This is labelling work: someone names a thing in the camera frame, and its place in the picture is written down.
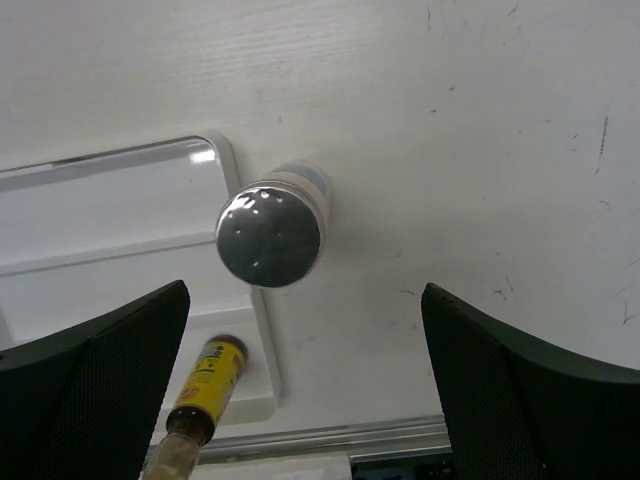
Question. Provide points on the white divided plastic tray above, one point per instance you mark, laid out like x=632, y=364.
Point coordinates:
x=84, y=236

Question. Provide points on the silver-lid shaker bottle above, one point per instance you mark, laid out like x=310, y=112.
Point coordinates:
x=273, y=231

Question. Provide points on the aluminium table edge rail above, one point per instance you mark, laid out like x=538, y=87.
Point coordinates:
x=377, y=441

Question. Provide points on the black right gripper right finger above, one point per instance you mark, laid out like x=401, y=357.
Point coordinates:
x=519, y=407

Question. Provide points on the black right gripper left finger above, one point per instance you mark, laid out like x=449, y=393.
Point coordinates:
x=82, y=403

